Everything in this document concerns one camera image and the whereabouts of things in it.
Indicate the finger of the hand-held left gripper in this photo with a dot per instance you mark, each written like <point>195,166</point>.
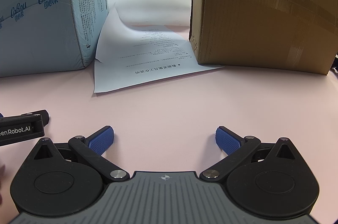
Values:
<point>45,117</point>

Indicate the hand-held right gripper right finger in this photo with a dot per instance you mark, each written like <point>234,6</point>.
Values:
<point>227,139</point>

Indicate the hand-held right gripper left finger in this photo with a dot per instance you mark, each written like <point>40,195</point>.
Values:
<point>101,139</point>

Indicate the white printed paper sheet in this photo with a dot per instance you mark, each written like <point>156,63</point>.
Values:
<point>137,63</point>

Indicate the large light blue cardboard box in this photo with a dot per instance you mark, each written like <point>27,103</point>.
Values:
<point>39,28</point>

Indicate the brown cardboard box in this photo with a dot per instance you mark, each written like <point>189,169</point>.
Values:
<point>264,15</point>

